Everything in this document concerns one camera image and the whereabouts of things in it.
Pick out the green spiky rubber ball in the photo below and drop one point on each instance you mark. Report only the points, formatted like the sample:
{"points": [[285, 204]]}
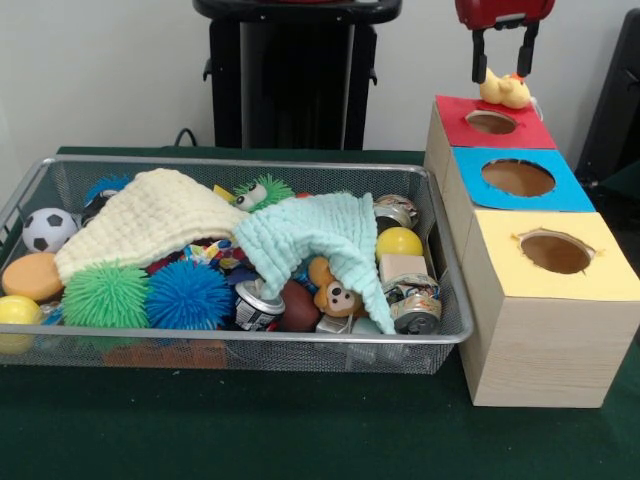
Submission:
{"points": [[107, 295]]}

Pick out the small soccer ball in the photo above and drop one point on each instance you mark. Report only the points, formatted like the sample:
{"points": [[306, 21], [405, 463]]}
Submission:
{"points": [[49, 229]]}

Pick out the crushed printed drink can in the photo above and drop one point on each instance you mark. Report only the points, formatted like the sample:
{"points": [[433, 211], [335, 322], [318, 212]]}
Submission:
{"points": [[417, 310]]}

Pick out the green spiky toy with eyes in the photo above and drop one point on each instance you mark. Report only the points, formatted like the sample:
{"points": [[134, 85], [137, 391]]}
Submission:
{"points": [[270, 195]]}

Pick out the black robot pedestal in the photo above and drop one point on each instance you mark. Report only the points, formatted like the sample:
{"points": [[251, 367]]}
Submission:
{"points": [[290, 75]]}

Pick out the blue spiky rubber ball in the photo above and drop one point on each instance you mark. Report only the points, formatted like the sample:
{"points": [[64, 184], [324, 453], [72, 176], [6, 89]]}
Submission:
{"points": [[190, 295]]}

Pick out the yellow plush duck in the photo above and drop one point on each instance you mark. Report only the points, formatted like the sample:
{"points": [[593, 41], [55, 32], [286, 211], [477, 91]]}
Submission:
{"points": [[505, 90]]}

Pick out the black upright panel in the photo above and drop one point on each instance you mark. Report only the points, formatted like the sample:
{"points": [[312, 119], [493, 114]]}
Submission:
{"points": [[620, 100]]}

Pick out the yellow smooth ball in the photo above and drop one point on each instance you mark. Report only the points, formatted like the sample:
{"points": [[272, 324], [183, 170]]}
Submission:
{"points": [[400, 242]]}

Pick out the brown plush monkey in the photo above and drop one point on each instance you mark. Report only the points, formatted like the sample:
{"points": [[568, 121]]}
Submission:
{"points": [[340, 295]]}

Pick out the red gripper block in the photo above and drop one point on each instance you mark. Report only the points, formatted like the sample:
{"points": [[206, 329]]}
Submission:
{"points": [[500, 10]]}

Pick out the wooden box with three holes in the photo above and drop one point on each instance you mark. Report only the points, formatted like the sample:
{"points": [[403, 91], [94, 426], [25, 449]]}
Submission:
{"points": [[540, 360]]}

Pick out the orange foam ball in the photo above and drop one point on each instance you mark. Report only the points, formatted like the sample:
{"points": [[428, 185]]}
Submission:
{"points": [[32, 275]]}

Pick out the cream waffle cloth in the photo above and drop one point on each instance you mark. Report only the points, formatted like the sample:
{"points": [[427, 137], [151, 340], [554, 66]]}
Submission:
{"points": [[150, 220]]}

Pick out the dark green table cloth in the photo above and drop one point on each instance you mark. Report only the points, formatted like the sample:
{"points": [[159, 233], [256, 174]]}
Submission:
{"points": [[250, 425], [625, 182]]}

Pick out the light blue waffle cloth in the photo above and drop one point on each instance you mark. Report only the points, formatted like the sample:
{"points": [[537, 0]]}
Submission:
{"points": [[310, 225]]}

